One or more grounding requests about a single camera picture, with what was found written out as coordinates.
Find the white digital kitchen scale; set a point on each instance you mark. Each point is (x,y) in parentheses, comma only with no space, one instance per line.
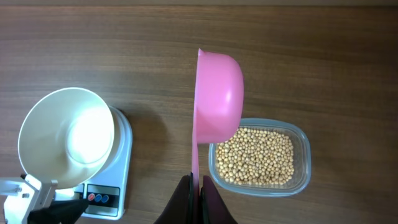
(106,191)

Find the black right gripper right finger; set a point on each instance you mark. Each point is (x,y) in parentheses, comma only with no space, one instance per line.
(212,207)

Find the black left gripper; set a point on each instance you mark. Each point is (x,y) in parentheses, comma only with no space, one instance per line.
(59,212)

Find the pink plastic measuring scoop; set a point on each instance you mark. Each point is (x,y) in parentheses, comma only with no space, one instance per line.
(218,103)

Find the soybeans pile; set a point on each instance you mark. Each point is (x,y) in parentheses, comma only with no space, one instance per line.
(255,156)

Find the clear plastic container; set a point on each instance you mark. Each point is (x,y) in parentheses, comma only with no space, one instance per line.
(302,161)

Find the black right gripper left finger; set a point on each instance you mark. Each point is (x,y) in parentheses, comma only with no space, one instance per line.
(179,209)

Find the white bowl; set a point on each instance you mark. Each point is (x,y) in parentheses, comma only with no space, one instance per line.
(67,136)

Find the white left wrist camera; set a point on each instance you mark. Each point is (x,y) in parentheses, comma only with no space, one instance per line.
(25,195)

